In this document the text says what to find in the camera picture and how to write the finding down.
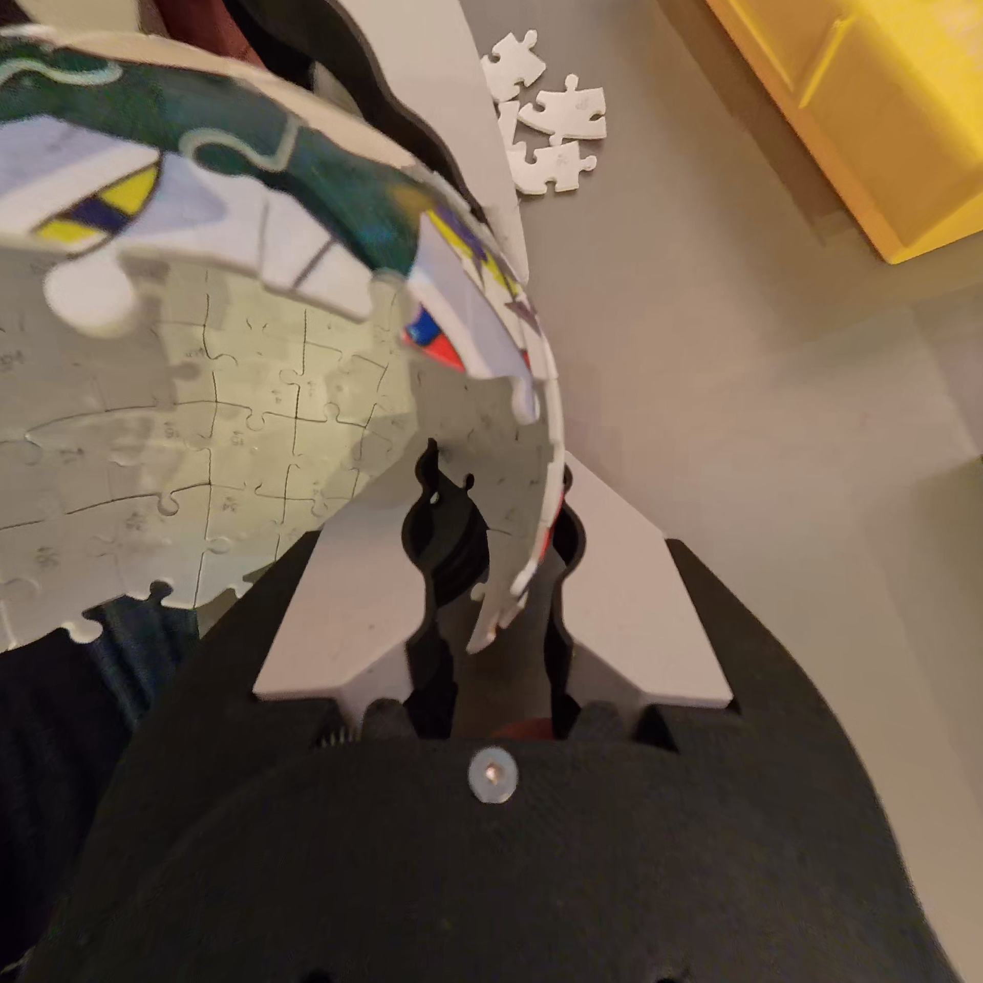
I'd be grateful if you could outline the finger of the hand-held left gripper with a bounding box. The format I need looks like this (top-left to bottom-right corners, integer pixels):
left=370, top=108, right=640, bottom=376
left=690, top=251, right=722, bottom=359
left=226, top=0, right=532, bottom=287

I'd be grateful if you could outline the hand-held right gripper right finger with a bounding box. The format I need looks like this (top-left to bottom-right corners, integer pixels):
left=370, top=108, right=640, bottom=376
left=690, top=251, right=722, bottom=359
left=545, top=452, right=736, bottom=740

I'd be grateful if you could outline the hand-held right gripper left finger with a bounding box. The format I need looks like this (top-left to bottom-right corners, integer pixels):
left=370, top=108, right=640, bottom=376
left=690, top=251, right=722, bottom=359
left=253, top=438, right=456, bottom=740

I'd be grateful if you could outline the black ball stand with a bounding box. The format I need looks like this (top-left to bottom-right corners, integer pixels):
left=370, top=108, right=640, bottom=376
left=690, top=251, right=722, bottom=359
left=426, top=491, right=493, bottom=611

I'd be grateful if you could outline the colourful puzzle ball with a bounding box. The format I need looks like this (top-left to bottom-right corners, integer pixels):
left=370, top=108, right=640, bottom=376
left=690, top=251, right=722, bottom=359
left=0, top=23, right=571, bottom=655

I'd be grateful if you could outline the small pile of puzzle pieces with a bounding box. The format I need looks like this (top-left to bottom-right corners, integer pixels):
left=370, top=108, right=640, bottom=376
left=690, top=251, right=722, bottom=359
left=480, top=29, right=609, bottom=198

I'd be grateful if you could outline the person's dark shirt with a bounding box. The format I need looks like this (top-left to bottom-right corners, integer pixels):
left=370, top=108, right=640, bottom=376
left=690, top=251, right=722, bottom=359
left=0, top=607, right=202, bottom=976

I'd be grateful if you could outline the yellow plastic tray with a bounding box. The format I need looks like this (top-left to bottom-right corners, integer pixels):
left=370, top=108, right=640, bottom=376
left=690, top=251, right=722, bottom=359
left=705, top=0, right=983, bottom=266

